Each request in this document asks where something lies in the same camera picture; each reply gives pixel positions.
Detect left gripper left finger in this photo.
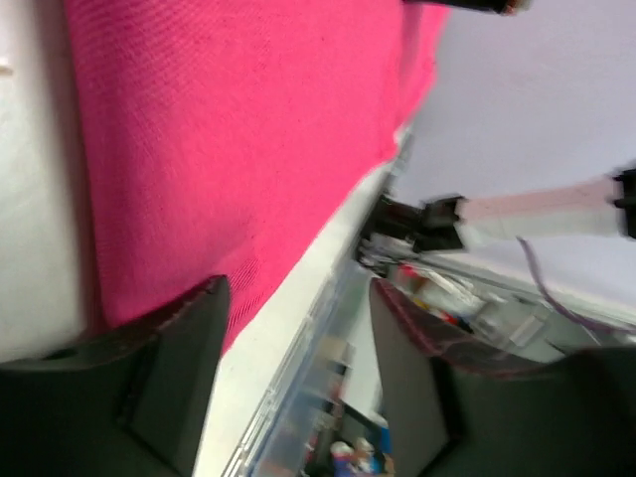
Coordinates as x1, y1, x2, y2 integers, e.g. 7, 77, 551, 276
1, 276, 231, 477

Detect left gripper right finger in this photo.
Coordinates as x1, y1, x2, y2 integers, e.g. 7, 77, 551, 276
370, 278, 635, 477

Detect pink trousers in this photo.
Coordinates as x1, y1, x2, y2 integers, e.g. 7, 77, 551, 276
65, 0, 450, 344

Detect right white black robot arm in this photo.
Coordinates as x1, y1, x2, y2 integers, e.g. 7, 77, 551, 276
413, 165, 635, 251

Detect aluminium front rail frame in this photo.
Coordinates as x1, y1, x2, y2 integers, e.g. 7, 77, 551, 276
218, 123, 636, 477

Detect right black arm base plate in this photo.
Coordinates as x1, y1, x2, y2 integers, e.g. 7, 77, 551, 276
353, 194, 422, 264

